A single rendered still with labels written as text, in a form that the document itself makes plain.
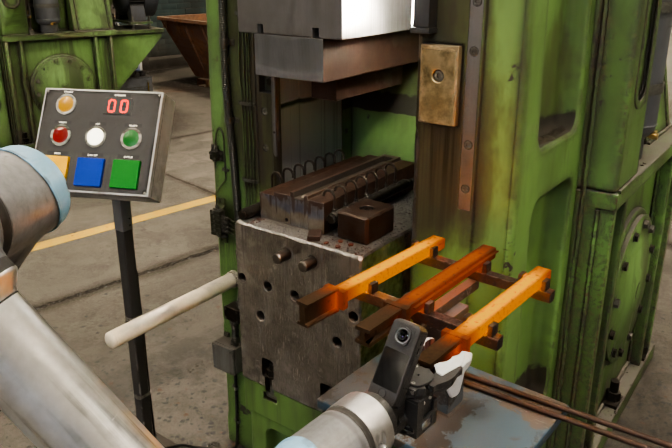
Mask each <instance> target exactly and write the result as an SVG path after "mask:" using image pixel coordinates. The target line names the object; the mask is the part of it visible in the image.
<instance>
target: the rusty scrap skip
mask: <svg viewBox="0 0 672 448"><path fill-rule="evenodd" d="M157 20H161V22H162V24H163V28H166V30H167V32H168V33H169V35H170V36H171V38H172V40H173V41H174V43H175V44H176V46H177V48H178V49H179V51H180V52H181V54H182V56H183V57H184V59H185V60H186V62H187V64H188V65H189V67H190V68H191V70H192V71H193V73H194V75H195V76H198V77H201V78H197V86H202V87H210V80H209V59H208V37H207V16H206V13H205V14H188V15H172V16H157Z"/></svg>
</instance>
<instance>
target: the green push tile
mask: <svg viewBox="0 0 672 448"><path fill-rule="evenodd" d="M140 168H141V161H138V160H121V159H114V160H113V165H112V171H111V177H110V183H109V187H110V188H114V189H129V190H137V188H138V181H139V175H140Z"/></svg>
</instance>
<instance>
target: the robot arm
mask: <svg viewBox="0 0 672 448"><path fill-rule="evenodd" d="M70 201H71V199H70V191H69V189H68V188H67V185H66V179H65V178H64V176H63V174H62V172H61V171H60V169H59V168H58V167H57V166H56V165H55V163H54V162H53V161H52V160H51V159H49V158H48V157H47V156H46V155H44V154H43V153H41V152H39V151H38V150H36V149H33V148H31V147H27V146H23V145H10V146H6V147H3V148H0V410H1V411H2V412H3V413H4V414H5V415H6V416H7V417H8V418H9V419H10V420H11V421H12V422H13V423H14V424H15V426H16V427H17V428H18V429H19V430H20V431H21V432H22V433H23V434H24V435H25V436H26V437H27V438H28V439H29V440H30V441H31V442H32V443H33V444H34V445H35V446H36V447H37V448H164V447H163V446H162V445H161V444H160V443H159V441H158V440H157V439H156V438H155V437H154V436H153V435H152V434H151V433H150V432H149V431H148V430H147V429H146V428H145V427H144V425H143V424H142V423H141V422H140V421H139V420H138V419H137V418H136V417H135V416H134V415H133V414H132V413H131V412H130V410H129V409H128V408H127V407H126V406H125V405H124V404H123V403H122V402H121V401H120V400H119V399H118V398H117V397H116V396H115V394H114V393H113V392H112V391H111V390H110V389H109V388H108V387H107V386H106V385H105V384H104V383H103V382H102V381H101V379H100V378H99V377H98V376H97V375H96V374H95V373H94V372H93V371H92V370H91V369H90V368H89V367H88V366H87V364H86V363H85V362H84V361H83V360H82V359H81V358H80V357H79V356H78V355H77V354H76V353H75V352H74V351H73V350H72V348H71V347H70V346H69V345H68V344H67V343H66V342H65V341H64V340H63V339H62V338H61V337H60V336H59V335H58V333H57V332H56V331H55V330H54V329H53V328H52V327H51V326H50V325H49V324H48V323H47V322H46V321H45V320H44V319H43V317H42V316H41V315H40V314H39V313H38V312H37V311H36V310H35V309H34V308H33V307H32V306H31V305H30V304H29V302H28V301H27V300H26V299H25V298H24V297H23V296H22V295H21V294H20V293H19V292H18V291H17V285H16V283H17V273H18V269H19V268H20V266H21V265H22V264H23V262H24V261H25V259H26V258H27V256H28V255H29V254H30V252H31V251H32V249H33V248H34V246H35V245H36V243H37V242H38V241H39V240H40V239H41V238H42V237H43V236H44V235H45V234H46V233H50V232H52V231H54V230H56V229H57V228H58V227H59V225H60V224H61V223H62V222H63V221H64V220H65V218H66V217H67V215H68V212H69V209H70ZM427 335H428V332H427V330H426V329H425V328H424V327H423V326H420V325H418V324H416V323H413V322H411V321H408V320H405V319H401V318H398V319H395V320H394V321H393V324H392V327H391V329H390V332H389V335H388V338H387V340H386V343H385V346H384V348H383V351H382V354H381V357H380V359H379V362H378V365H377V367H376V370H375V373H374V376H373V378H372V381H371V384H370V386H369V389H368V392H358V391H356V392H350V393H349V394H347V395H345V396H344V397H343V398H341V399H340V400H338V401H337V402H336V403H334V404H333V405H332V406H330V407H329V408H328V409H327V410H326V411H325V412H323V413H322V414H321V415H319V416H318V417H317V418H315V419H314V420H312V421H311V422H310V423H308V424H307V425H306V426H304V427H303V428H302V429H300V430H299V431H298V432H296V433H295V434H294V435H292V436H291V437H288V438H286V439H284V440H283V441H281V442H280V443H279V444H278V445H277V446H276V447H275V448H392V446H393V443H394V438H395V435H397V434H398V433H400V434H402V435H404V436H405V435H408V436H410V437H412V438H414V439H417V438H418V437H420V436H421V435H422V434H423V433H424V432H425V431H426V430H427V429H428V428H429V427H430V426H431V425H433V424H434V423H435V422H436V410H437V397H436V396H433V393H434V392H444V391H446V390H447V392H448V395H449V397H451V398H453V397H455V396H457V395H458V393H459V392H460V389H461V385H462V381H463V377H464V373H465V371H466V370H467V369H468V367H469V366H470V364H471V361H472V353H470V352H466V351H461V353H460V354H459V355H456V356H452V358H451V359H450V360H448V361H445V362H439V363H437V364H435V365H434V374H433V373H432V372H431V371H430V369H429V368H424V367H422V366H419V365H418V363H417V362H418V360H419V357H420V354H421V352H422V351H424V350H425V349H426V348H428V347H429V346H430V345H432V344H433V343H434V342H435V339H434V338H429V337H428V338H427ZM428 418H430V423H429V424H428V425H427V426H426V427H424V428H423V429H422V424H423V423H424V422H425V421H426V420H427V419H428ZM404 429H405V430H404ZM406 430H407V431H406ZM408 431H410V432H408ZM413 432H414V433H413Z"/></svg>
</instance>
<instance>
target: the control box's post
mask: <svg viewBox="0 0 672 448"><path fill-rule="evenodd" d="M112 207H113V216H114V225H115V230H116V238H117V247H118V256H119V265H120V274H121V283H122V292H123V301H124V310H125V316H127V317H128V318H135V317H137V316H139V315H141V308H140V298H139V288H138V278H137V269H136V259H135V249H134V239H133V230H132V229H133V224H132V215H131V205H130V201H123V200H112ZM128 346H129V355H130V364H131V373H132V382H133V391H134V394H135V395H138V396H140V397H141V396H143V395H145V394H146V393H148V392H149V385H148V376H147V366H146V356H145V346H144V337H143V334H142V335H140V336H138V337H136V338H134V339H132V340H130V341H128ZM134 400H135V406H136V418H137V419H138V420H139V421H140V422H141V423H142V424H143V425H144V427H145V428H146V429H147V430H148V431H149V432H150V433H151V434H152V435H153V436H154V434H153V425H152V414H151V405H150V395H148V396H147V397H145V398H143V399H142V400H137V399H136V398H135V397H134Z"/></svg>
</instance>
